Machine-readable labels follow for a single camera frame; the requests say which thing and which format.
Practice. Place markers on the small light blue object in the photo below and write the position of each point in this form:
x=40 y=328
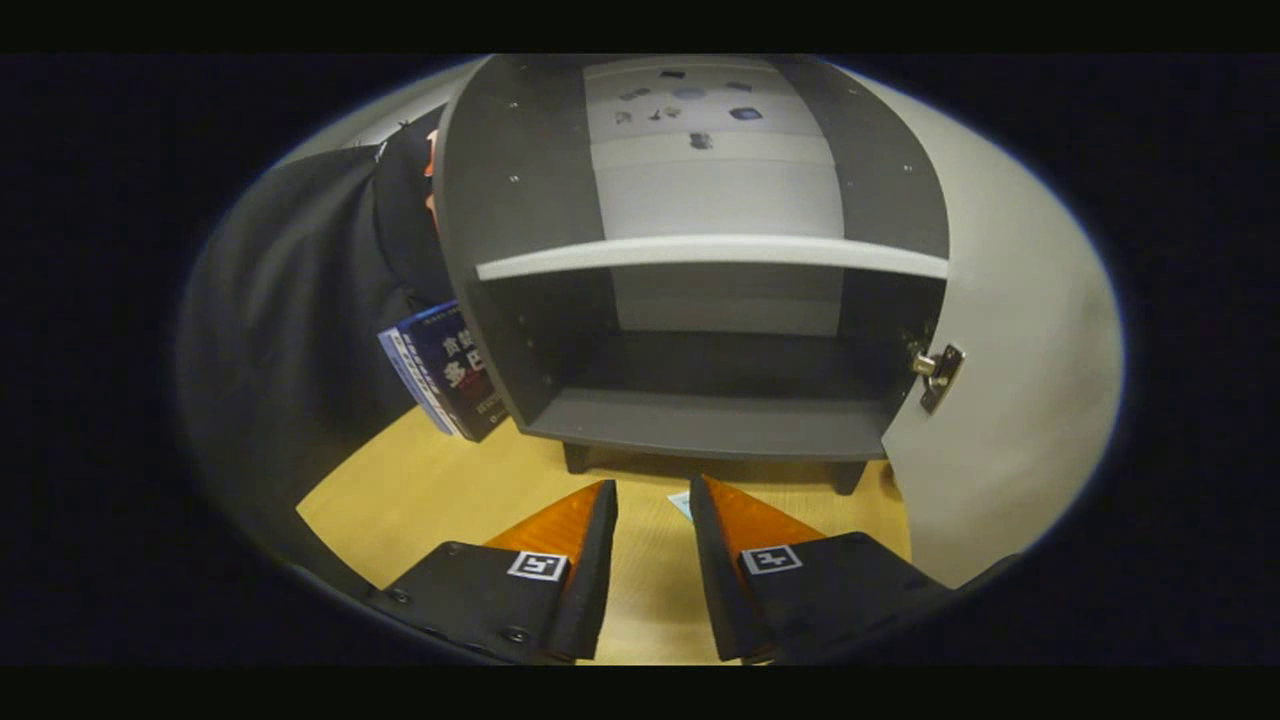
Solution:
x=682 y=503

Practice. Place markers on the white cabinet shelf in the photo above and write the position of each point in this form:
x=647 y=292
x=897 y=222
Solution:
x=700 y=252

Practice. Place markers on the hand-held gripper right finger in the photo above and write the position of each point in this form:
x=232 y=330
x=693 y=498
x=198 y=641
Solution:
x=715 y=590

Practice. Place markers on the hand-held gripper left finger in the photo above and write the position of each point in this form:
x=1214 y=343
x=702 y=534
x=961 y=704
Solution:
x=590 y=590

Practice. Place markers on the black backdrop cloth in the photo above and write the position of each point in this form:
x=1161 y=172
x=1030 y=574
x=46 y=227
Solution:
x=290 y=330

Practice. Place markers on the dark blue book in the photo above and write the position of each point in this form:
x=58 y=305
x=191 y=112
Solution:
x=465 y=370

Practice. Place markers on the metal door hinge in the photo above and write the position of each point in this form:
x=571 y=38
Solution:
x=940 y=375

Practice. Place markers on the grey cabinet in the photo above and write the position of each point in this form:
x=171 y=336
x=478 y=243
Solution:
x=700 y=425

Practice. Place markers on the blue and white book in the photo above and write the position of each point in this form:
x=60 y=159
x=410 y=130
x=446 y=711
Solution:
x=408 y=375

